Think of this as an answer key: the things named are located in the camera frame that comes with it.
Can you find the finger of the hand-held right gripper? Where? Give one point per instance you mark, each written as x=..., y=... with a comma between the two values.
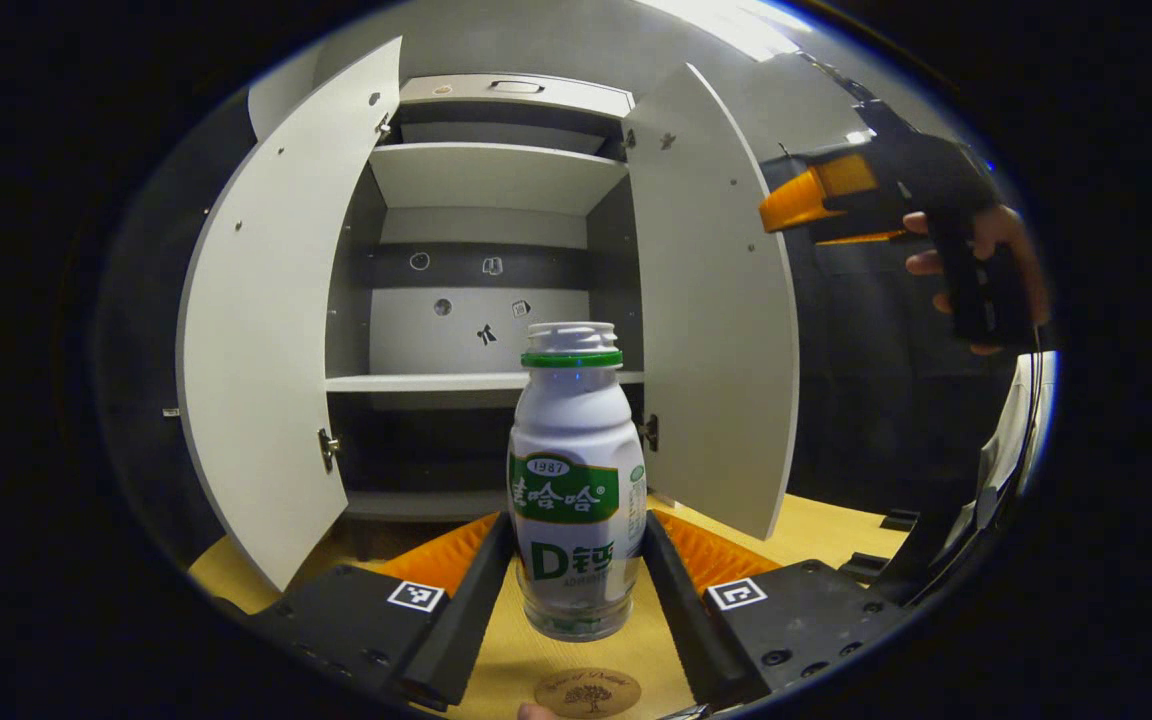
x=796, y=200
x=856, y=239

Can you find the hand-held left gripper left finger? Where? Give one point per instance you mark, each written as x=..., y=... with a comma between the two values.
x=466, y=640

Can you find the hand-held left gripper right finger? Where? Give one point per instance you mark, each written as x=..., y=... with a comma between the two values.
x=696, y=640

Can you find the round brown coaster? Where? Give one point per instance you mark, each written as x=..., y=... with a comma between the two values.
x=586, y=692

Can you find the white cabinet door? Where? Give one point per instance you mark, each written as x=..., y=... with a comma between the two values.
x=266, y=330
x=716, y=320

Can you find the white green-label bottle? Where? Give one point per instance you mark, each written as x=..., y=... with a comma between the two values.
x=576, y=440

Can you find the white cabinet shelf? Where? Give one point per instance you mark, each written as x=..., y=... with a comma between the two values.
x=416, y=381
x=486, y=180

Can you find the grey white cabinet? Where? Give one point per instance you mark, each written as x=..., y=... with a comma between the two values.
x=406, y=340

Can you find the white cabinet drawer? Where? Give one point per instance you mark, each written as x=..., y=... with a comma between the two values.
x=456, y=97

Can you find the black backdrop cloth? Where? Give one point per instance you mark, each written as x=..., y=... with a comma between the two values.
x=876, y=400

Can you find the small black block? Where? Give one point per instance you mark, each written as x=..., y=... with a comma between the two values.
x=901, y=520
x=861, y=567

